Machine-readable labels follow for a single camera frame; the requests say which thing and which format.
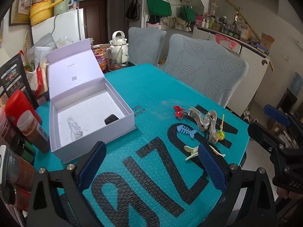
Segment pink lidded jar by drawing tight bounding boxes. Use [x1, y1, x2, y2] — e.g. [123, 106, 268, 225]
[0, 109, 25, 156]

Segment instant noodle cup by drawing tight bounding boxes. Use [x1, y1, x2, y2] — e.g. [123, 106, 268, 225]
[92, 44, 110, 72]

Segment clear plastic hair clip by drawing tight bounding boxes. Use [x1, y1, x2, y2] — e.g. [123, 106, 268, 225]
[67, 117, 83, 141]

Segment grey leaf chair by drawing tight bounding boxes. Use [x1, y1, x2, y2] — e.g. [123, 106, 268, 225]
[164, 34, 249, 108]
[128, 27, 166, 66]

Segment small black object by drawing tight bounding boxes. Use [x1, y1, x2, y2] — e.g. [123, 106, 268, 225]
[104, 114, 119, 125]

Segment brown door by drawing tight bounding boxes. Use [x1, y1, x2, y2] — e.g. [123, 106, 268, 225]
[79, 0, 108, 45]

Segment yellow pot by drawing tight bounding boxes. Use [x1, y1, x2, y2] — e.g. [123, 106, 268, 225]
[29, 0, 64, 27]

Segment lavender open gift box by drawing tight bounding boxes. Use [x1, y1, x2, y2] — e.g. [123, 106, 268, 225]
[47, 39, 136, 163]

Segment white sideboard cabinet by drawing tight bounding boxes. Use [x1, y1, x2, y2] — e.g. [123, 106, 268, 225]
[193, 26, 271, 116]

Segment red propeller hair clip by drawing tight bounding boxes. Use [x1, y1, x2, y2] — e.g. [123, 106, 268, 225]
[173, 105, 188, 119]

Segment near grey leaf chair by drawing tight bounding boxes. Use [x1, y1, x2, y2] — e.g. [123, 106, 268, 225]
[164, 34, 249, 108]

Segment green tote bag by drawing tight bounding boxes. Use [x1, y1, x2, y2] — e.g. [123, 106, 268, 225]
[146, 0, 172, 17]

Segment cardboard box on cabinet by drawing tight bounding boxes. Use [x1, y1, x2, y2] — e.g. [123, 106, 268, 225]
[256, 32, 275, 54]

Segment white refrigerator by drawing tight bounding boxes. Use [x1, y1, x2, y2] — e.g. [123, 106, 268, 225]
[31, 9, 85, 44]

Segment brown spice jar clear lid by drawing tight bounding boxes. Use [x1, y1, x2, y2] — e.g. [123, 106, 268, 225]
[16, 110, 50, 153]

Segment red lidded container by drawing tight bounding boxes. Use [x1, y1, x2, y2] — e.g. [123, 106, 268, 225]
[5, 90, 42, 127]

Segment pearl grey hair claw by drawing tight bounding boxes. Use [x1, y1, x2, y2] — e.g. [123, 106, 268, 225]
[187, 107, 219, 144]

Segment yellow green ball hair clip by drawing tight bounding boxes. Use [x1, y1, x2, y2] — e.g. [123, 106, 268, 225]
[217, 114, 225, 140]

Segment black snack bag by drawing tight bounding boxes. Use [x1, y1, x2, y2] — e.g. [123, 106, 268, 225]
[0, 53, 38, 109]

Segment far grey leaf chair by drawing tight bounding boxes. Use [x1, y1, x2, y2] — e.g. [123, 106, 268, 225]
[128, 27, 166, 66]

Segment blue fishbone hair clip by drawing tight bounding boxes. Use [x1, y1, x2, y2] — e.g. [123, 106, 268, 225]
[176, 124, 197, 139]

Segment light green kettle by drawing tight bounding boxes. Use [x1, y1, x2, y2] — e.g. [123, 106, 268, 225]
[53, 0, 73, 15]

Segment white electric kettle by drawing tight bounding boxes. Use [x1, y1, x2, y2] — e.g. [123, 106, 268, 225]
[110, 31, 129, 67]

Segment cream hair claw clip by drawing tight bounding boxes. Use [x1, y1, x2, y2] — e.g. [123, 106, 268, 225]
[183, 145, 226, 161]

